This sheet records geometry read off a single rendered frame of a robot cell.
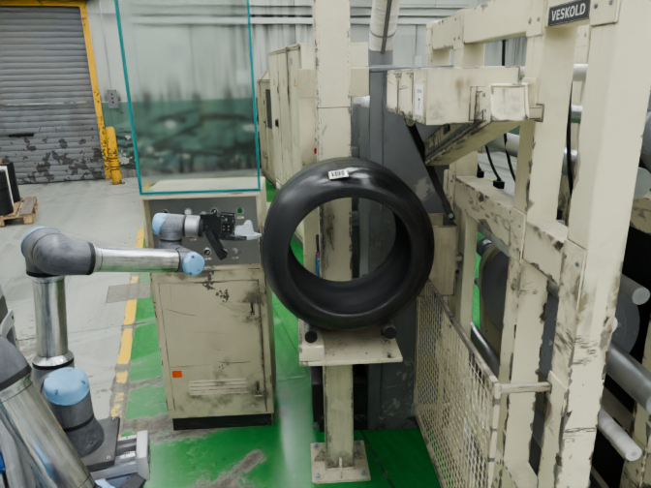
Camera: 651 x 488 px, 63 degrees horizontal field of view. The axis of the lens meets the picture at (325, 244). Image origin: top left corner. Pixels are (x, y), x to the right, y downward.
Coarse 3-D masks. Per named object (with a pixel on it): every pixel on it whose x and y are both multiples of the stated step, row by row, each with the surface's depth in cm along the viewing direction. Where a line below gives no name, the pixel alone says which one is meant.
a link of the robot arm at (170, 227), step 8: (160, 216) 178; (168, 216) 178; (176, 216) 179; (184, 216) 179; (152, 224) 177; (160, 224) 177; (168, 224) 177; (176, 224) 177; (184, 224) 178; (160, 232) 178; (168, 232) 178; (176, 232) 178; (184, 232) 178
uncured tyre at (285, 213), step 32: (352, 160) 182; (288, 192) 172; (320, 192) 168; (352, 192) 168; (384, 192) 169; (288, 224) 170; (416, 224) 173; (288, 256) 203; (416, 256) 176; (288, 288) 177; (320, 288) 208; (352, 288) 209; (384, 288) 207; (416, 288) 180; (320, 320) 182; (352, 320) 182; (384, 320) 185
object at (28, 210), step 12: (0, 168) 705; (12, 168) 745; (0, 180) 672; (12, 180) 746; (0, 192) 674; (12, 192) 748; (0, 204) 676; (12, 204) 695; (24, 204) 739; (36, 204) 784; (0, 216) 677; (12, 216) 682; (24, 216) 688
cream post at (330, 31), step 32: (320, 0) 185; (320, 32) 189; (320, 64) 192; (320, 96) 195; (320, 128) 199; (320, 160) 202; (320, 224) 210; (320, 256) 218; (352, 384) 233; (352, 416) 238; (352, 448) 244
